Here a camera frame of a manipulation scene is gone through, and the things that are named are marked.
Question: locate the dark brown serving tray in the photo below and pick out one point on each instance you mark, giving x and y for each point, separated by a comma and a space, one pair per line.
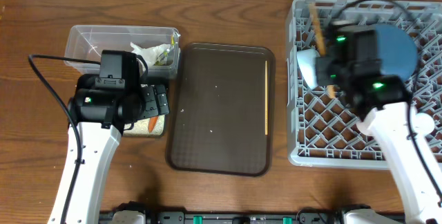
218, 118

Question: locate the black waste tray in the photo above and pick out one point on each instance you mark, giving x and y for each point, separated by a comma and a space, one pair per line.
162, 127

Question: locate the grey dishwasher rack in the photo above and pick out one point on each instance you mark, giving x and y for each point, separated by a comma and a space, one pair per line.
322, 132

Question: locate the yellow green snack wrapper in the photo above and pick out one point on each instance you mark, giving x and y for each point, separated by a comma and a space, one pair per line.
165, 51

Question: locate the orange carrot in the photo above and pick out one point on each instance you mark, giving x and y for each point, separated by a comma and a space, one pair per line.
151, 124

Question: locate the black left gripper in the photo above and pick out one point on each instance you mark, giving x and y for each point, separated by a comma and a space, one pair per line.
155, 107

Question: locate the white napkin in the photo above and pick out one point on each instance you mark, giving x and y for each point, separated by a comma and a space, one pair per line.
148, 54

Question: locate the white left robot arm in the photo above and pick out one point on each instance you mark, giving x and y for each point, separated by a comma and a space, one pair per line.
90, 152

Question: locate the clear plastic bin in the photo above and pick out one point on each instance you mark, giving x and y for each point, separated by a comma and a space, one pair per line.
86, 42

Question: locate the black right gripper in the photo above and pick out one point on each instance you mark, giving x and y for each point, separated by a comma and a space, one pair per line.
324, 78

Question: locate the wooden chopstick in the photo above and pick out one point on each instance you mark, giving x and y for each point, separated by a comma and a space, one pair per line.
320, 42
266, 98

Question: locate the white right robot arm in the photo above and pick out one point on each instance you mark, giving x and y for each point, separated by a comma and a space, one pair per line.
371, 64

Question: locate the light blue rice bowl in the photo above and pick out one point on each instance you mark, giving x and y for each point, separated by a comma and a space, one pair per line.
306, 62

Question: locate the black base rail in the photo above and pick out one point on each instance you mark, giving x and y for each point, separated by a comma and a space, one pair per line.
134, 212

